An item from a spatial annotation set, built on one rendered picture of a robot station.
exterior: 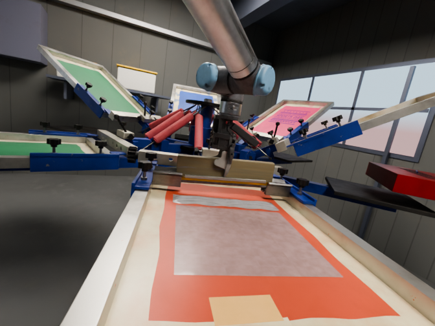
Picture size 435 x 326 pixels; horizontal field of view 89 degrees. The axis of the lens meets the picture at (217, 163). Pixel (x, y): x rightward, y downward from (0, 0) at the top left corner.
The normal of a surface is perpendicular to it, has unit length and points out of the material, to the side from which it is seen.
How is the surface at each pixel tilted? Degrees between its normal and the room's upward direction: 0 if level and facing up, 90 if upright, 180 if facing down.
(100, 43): 90
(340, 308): 0
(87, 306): 0
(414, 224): 90
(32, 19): 90
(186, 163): 89
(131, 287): 0
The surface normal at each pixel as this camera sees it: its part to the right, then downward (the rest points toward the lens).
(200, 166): 0.16, 0.21
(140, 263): 0.15, -0.97
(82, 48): 0.41, 0.25
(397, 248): -0.90, -0.05
